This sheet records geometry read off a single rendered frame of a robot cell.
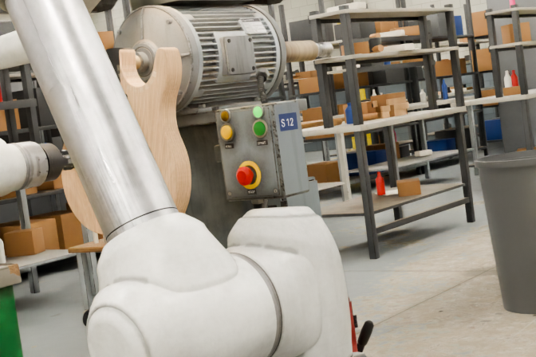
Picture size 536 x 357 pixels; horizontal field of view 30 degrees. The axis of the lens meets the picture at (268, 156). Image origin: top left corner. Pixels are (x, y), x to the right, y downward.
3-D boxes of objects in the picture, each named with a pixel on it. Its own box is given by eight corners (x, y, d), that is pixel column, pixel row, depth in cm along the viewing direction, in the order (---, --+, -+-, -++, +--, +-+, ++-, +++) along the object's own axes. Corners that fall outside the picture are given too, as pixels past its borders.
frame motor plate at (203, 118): (236, 118, 270) (234, 104, 270) (308, 109, 255) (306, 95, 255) (142, 132, 242) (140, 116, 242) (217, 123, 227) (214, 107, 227)
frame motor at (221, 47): (223, 109, 267) (210, 13, 266) (305, 98, 251) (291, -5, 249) (112, 124, 235) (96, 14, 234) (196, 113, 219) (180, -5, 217)
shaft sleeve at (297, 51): (316, 38, 276) (320, 58, 277) (300, 42, 280) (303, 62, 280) (277, 40, 262) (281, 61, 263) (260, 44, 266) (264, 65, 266)
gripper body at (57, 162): (23, 182, 197) (59, 176, 204) (51, 183, 192) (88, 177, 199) (20, 144, 196) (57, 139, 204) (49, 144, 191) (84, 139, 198)
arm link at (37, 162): (29, 192, 187) (53, 187, 192) (25, 143, 186) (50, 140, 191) (-2, 190, 193) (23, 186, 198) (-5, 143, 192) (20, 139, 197)
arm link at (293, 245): (378, 347, 141) (359, 194, 140) (293, 385, 128) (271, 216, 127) (293, 339, 153) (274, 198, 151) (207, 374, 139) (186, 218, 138)
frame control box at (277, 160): (276, 210, 239) (262, 103, 238) (350, 207, 226) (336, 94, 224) (209, 229, 220) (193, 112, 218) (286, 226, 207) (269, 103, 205)
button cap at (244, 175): (246, 183, 213) (244, 165, 213) (261, 182, 211) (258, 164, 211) (235, 186, 210) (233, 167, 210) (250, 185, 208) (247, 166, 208)
